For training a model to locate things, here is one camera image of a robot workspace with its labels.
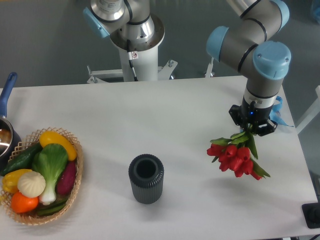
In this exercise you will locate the blue ribbon strip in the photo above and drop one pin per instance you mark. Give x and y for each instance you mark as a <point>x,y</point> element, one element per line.
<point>275,114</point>

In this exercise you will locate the purple sweet potato toy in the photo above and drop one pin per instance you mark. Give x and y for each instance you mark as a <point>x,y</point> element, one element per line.
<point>67,179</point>

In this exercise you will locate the green bok choy toy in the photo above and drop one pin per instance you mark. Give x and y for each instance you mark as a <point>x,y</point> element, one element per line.
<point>50,162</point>

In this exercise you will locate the dark grey ribbed vase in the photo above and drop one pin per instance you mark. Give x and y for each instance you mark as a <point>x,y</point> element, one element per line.
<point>146,174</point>

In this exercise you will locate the black device at edge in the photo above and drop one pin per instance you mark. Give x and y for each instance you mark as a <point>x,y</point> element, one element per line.
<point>311,212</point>

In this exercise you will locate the white frame at right edge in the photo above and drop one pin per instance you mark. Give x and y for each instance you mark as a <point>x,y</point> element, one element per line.
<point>310,113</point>

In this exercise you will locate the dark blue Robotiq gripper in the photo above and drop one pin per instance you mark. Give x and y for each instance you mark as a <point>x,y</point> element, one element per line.
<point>255,113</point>

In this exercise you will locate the green bean pod toy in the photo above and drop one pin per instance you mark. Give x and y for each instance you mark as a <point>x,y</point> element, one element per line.
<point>48,210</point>

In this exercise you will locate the cream steamed bun toy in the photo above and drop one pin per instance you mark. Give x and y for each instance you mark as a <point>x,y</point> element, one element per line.
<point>31,184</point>

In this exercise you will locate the woven bamboo basket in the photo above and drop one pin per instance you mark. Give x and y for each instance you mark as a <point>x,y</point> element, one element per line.
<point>31,218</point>

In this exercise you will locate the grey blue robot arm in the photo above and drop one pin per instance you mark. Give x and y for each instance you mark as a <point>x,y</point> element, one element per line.
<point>248,49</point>

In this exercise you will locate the orange fruit toy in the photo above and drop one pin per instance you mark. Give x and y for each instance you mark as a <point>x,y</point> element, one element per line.
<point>23,204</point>

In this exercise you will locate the red tulip bouquet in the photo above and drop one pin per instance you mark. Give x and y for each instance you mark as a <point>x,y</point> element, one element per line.
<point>238,154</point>

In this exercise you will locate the blue handled saucepan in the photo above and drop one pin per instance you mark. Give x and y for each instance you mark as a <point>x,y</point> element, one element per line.
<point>9,138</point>

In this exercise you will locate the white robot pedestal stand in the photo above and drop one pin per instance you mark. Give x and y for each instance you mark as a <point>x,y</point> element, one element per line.
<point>138,52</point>

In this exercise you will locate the yellow bell pepper toy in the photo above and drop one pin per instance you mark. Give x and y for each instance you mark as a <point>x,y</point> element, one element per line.
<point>10,180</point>

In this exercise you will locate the green cucumber toy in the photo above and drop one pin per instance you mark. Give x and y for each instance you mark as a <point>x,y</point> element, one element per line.
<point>23,160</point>

